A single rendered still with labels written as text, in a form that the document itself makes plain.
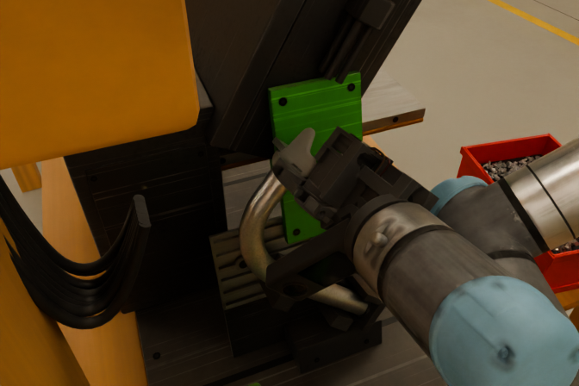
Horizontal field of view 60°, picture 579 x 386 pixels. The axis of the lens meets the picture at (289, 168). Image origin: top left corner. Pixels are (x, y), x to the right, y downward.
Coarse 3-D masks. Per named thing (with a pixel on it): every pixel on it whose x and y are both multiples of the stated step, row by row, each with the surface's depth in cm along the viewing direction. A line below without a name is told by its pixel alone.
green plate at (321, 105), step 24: (288, 96) 57; (312, 96) 58; (336, 96) 59; (360, 96) 60; (288, 120) 58; (312, 120) 59; (336, 120) 60; (360, 120) 62; (288, 144) 59; (312, 144) 61; (288, 192) 62; (288, 216) 63; (288, 240) 65
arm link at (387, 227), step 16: (384, 208) 38; (400, 208) 38; (416, 208) 38; (368, 224) 38; (384, 224) 37; (400, 224) 36; (416, 224) 35; (432, 224) 35; (368, 240) 37; (384, 240) 36; (368, 256) 37; (384, 256) 35; (368, 272) 37
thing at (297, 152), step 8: (312, 128) 53; (304, 136) 53; (312, 136) 52; (296, 144) 53; (304, 144) 52; (280, 152) 54; (288, 152) 54; (296, 152) 52; (304, 152) 51; (272, 160) 54; (288, 160) 52; (296, 160) 52; (304, 160) 51; (312, 160) 50; (296, 168) 52; (304, 168) 50; (312, 168) 50; (304, 176) 50
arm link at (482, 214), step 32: (544, 160) 43; (576, 160) 41; (448, 192) 47; (480, 192) 46; (512, 192) 43; (544, 192) 42; (576, 192) 40; (448, 224) 45; (480, 224) 43; (512, 224) 42; (544, 224) 42; (576, 224) 41; (512, 256) 40
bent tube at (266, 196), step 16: (272, 176) 57; (256, 192) 58; (272, 192) 57; (256, 208) 57; (272, 208) 58; (240, 224) 59; (256, 224) 58; (240, 240) 59; (256, 240) 59; (256, 256) 60; (256, 272) 61; (336, 288) 67; (336, 304) 68; (352, 304) 69
